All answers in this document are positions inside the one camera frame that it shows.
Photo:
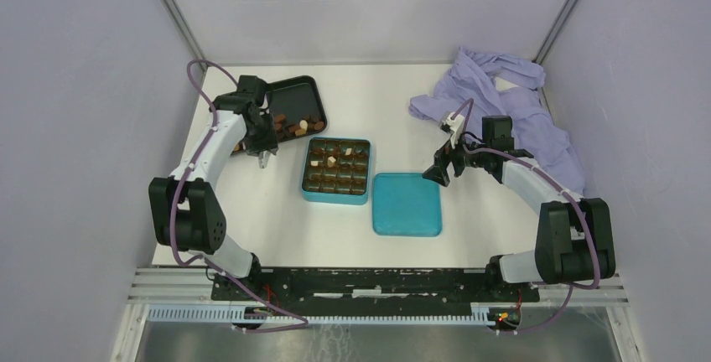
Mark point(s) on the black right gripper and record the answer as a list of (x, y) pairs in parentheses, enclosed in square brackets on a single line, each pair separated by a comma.
[(438, 173)]

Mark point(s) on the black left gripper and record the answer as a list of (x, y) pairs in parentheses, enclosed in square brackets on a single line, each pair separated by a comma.
[(268, 142)]

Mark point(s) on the teal chocolate box with dividers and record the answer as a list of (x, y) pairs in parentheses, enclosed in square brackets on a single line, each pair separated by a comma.
[(347, 182)]

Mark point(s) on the steel tongs white handle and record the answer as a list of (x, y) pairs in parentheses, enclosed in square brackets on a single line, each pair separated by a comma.
[(263, 158)]

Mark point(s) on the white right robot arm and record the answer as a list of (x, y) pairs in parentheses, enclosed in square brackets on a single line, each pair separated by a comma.
[(574, 242)]

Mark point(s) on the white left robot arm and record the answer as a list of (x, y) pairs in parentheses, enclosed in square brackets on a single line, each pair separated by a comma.
[(187, 215)]

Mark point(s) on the black chocolate tray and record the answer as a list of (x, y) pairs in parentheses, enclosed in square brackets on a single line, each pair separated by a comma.
[(294, 103)]

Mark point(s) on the teal box lid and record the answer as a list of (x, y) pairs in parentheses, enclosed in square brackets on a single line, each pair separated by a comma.
[(406, 204)]

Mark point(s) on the lavender crumpled cloth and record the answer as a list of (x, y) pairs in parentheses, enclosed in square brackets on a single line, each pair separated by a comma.
[(505, 85)]

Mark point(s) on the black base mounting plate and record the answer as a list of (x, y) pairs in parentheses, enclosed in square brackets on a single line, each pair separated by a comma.
[(468, 285)]

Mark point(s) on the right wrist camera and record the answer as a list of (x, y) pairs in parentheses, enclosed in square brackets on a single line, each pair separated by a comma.
[(454, 124)]

